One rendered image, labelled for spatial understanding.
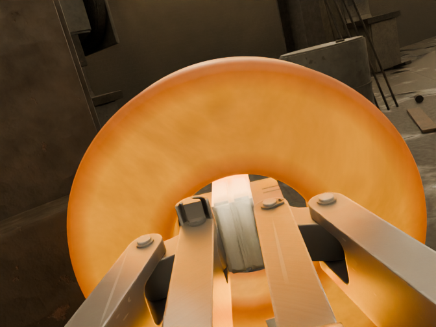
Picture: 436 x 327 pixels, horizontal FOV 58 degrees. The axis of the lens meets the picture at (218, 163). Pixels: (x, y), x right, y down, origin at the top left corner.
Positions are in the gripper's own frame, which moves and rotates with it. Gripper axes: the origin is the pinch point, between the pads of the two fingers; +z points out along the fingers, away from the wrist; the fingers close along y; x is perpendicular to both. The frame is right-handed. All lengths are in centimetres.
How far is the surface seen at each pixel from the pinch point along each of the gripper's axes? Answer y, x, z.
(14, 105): -22.8, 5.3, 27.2
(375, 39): 269, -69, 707
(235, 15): 44, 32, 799
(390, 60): 294, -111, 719
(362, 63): 86, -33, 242
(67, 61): -17.0, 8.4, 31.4
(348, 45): 78, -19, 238
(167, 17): -77, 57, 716
